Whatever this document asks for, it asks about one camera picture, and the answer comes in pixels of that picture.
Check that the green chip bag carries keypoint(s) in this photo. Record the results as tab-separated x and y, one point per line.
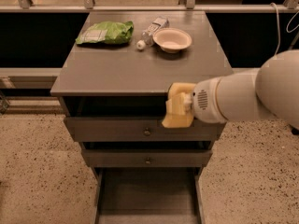
107	32

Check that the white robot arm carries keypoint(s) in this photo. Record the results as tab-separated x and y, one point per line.
271	90

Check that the grey middle drawer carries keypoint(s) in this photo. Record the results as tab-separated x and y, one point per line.
110	158

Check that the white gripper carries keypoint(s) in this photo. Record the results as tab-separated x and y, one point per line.
206	101

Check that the grey open bottom drawer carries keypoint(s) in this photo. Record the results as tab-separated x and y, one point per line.
148	196

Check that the grey top drawer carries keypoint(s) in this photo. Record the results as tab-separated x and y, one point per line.
88	129

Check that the metal railing frame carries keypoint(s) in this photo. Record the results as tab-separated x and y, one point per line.
38	34

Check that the grey wooden drawer cabinet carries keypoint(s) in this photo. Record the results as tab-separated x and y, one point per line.
101	81

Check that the yellow sponge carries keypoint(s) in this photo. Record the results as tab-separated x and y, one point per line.
180	121

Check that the clear plastic water bottle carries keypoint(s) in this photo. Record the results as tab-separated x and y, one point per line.
146	39

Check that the white paper bowl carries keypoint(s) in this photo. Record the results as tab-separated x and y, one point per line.
172	40

